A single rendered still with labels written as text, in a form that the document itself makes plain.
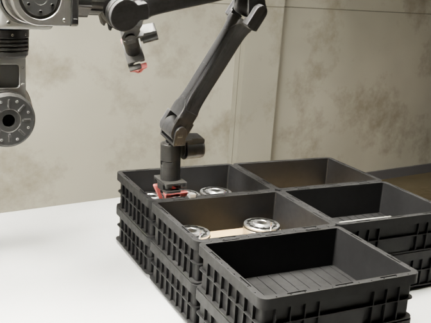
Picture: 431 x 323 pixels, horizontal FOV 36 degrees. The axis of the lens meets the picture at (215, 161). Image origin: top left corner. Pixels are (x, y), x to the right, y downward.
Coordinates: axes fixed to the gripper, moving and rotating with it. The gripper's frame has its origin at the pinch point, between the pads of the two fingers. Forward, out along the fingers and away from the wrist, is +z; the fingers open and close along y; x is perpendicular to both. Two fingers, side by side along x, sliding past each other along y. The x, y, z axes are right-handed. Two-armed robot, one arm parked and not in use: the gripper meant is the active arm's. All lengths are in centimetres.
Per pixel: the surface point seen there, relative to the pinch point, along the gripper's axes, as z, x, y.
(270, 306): -2, 5, -68
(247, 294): -3, 7, -63
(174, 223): -5.0, 8.3, -25.1
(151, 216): -0.7, 7.9, -6.4
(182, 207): -3.6, -0.1, -9.5
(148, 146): 36, -70, 226
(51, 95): -2, -7, 214
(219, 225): 3.4, -11.7, -9.0
